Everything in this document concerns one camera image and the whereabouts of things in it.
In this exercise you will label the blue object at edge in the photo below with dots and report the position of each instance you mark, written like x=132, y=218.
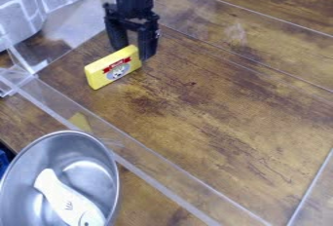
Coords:
x=4, y=162

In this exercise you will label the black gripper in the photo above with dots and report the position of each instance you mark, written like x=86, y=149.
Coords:
x=126, y=10

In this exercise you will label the silver metal bowl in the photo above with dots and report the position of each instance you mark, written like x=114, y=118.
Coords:
x=85, y=165

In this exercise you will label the clear acrylic barrier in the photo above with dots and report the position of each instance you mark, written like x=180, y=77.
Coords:
x=220, y=127

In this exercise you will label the white toy fish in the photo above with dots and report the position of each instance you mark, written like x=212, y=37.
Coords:
x=75, y=209

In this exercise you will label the yellow butter box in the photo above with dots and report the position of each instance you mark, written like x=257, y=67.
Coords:
x=103, y=71

